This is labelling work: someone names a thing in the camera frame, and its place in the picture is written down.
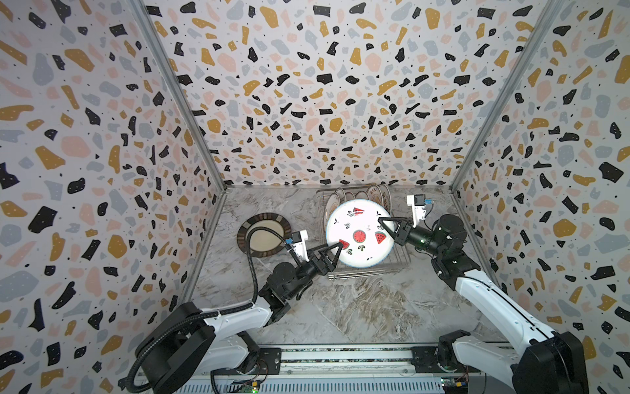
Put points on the orange sunburst plate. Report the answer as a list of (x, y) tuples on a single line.
[(332, 204)]

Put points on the watermelon pattern plate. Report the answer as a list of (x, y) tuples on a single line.
[(354, 224)]

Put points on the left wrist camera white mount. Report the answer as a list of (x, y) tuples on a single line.
[(296, 245)]

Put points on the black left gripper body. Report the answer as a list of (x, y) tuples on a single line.
[(310, 268)]

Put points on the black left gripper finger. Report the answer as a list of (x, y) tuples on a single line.
[(332, 256), (318, 251)]

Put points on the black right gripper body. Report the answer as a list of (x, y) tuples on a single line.
[(404, 232)]

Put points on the wire dish rack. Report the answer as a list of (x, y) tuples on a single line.
[(398, 259)]

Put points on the patterned plate rack rear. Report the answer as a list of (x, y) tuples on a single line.
[(385, 197)]

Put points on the aluminium corner post left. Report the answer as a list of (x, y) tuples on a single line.
[(165, 35)]

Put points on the aluminium corner post right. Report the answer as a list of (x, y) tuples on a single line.
[(548, 14)]

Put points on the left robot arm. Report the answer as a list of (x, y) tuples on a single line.
[(191, 337)]

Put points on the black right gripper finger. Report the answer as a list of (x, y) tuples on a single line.
[(385, 236), (397, 220)]

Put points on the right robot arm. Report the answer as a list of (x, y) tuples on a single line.
[(540, 360)]

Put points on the aluminium corner post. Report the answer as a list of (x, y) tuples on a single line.
[(165, 35), (548, 14)]

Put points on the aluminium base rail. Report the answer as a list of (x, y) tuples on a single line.
[(365, 368)]

